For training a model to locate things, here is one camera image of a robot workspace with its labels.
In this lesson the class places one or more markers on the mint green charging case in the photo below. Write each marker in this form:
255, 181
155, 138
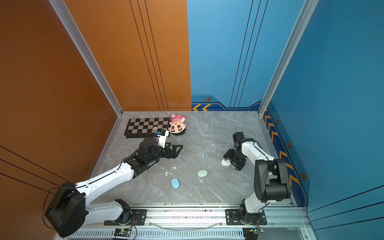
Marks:
202, 173

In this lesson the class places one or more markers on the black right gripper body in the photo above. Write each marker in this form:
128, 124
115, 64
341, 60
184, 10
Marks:
238, 156

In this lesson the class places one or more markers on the aluminium corner post right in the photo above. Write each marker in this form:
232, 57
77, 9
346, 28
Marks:
294, 38

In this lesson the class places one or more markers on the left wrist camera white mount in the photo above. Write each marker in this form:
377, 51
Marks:
161, 136

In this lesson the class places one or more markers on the white earbud charging case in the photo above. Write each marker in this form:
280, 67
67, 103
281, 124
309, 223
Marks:
226, 163

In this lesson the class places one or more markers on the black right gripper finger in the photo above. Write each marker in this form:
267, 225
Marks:
229, 155
238, 164

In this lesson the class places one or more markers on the aluminium corner post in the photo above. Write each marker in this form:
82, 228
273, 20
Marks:
294, 38
76, 36

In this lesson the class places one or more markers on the green circuit board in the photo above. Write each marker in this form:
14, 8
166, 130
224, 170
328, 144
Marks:
257, 230
123, 233

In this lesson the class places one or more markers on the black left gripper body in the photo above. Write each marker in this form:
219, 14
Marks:
160, 152

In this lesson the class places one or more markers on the light blue charging case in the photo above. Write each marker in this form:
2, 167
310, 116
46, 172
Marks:
175, 183

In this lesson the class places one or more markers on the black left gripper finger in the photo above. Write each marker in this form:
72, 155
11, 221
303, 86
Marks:
170, 155
176, 148

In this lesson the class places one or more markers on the black folding chess board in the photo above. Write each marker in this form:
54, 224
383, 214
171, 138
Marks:
143, 127

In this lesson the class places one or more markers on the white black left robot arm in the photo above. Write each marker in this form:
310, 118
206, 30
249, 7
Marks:
72, 205

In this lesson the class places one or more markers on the aluminium corner post left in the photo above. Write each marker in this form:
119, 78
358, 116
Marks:
76, 36

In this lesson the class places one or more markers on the green circuit board right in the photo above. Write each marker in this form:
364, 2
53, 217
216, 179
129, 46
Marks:
257, 230

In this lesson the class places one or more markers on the green circuit board left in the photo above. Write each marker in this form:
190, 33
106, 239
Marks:
123, 233

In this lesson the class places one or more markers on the pink plush doll head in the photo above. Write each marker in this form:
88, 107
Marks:
177, 125

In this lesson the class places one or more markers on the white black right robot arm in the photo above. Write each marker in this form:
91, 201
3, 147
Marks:
271, 179

